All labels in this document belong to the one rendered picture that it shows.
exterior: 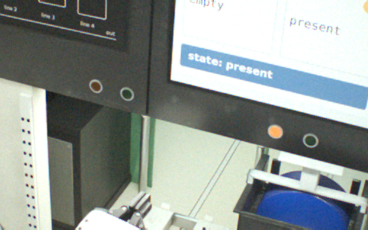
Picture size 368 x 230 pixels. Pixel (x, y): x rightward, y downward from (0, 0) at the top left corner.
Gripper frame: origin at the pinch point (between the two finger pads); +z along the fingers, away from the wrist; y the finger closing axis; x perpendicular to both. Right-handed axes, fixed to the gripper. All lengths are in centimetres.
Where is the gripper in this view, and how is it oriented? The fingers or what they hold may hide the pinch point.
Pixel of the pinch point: (140, 206)
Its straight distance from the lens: 115.1
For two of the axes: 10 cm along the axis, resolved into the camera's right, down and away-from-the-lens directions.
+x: 0.5, -7.7, -6.4
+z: 4.9, -5.4, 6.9
